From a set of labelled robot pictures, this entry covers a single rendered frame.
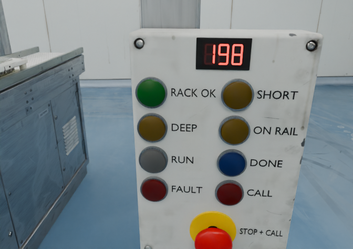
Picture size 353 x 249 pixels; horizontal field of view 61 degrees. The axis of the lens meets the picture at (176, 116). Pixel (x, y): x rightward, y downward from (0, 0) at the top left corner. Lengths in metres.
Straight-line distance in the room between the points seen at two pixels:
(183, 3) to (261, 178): 0.20
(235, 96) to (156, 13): 0.13
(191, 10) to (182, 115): 0.11
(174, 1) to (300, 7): 4.13
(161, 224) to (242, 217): 0.09
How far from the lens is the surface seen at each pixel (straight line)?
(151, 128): 0.29
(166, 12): 0.33
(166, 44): 0.27
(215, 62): 0.27
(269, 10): 4.28
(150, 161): 0.31
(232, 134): 0.29
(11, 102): 1.26
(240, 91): 0.27
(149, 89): 0.28
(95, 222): 1.75
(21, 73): 1.31
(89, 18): 4.12
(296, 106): 0.30
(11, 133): 1.36
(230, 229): 0.36
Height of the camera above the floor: 1.11
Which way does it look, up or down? 21 degrees down
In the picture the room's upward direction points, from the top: straight up
